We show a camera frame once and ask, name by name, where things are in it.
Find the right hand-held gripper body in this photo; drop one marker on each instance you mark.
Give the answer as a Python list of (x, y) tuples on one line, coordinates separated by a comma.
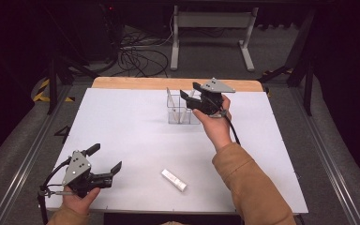
[(212, 101)]

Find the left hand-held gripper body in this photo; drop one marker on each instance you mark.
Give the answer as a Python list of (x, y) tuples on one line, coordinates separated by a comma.
[(76, 168)]

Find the transparent pen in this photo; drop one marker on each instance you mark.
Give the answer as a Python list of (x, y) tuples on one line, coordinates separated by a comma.
[(187, 111)]

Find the clear plastic pen holder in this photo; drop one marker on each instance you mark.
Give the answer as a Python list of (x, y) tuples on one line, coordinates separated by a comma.
[(176, 120)]

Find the small white box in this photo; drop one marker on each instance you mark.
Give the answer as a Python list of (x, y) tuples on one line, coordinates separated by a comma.
[(174, 180)]

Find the person's right hand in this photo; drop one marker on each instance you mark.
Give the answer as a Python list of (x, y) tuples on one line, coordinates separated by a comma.
[(217, 131)]

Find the person's left hand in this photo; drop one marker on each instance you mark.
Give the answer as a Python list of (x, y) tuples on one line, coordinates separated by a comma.
[(78, 203)]

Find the white metal stand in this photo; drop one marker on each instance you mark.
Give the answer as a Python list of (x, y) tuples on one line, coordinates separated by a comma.
[(212, 19)]

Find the black metal stand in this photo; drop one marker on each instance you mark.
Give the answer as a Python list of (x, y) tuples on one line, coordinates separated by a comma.
[(307, 84), (53, 84)]

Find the yellow black hazard tape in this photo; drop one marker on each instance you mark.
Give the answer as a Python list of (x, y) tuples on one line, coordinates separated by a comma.
[(42, 90)]

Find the black equipment rack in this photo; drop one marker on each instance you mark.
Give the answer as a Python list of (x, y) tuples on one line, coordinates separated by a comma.
[(101, 28)]

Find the aluminium floor rail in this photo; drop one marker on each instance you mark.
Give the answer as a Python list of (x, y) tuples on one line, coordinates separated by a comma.
[(328, 162), (28, 162)]

